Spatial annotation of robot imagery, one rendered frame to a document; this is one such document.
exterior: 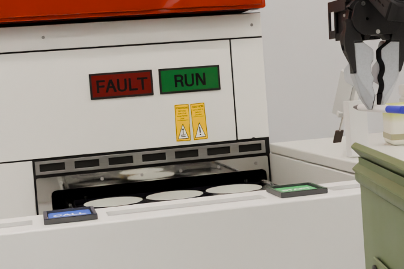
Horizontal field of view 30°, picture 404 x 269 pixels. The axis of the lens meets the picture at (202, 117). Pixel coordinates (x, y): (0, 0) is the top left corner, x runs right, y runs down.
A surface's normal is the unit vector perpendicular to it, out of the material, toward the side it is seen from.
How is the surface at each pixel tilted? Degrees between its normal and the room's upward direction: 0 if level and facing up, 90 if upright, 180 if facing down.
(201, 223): 90
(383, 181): 42
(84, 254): 90
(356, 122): 90
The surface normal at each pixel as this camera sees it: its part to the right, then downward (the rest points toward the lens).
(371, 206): -1.00, 0.07
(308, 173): -0.97, 0.08
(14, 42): 0.22, 0.04
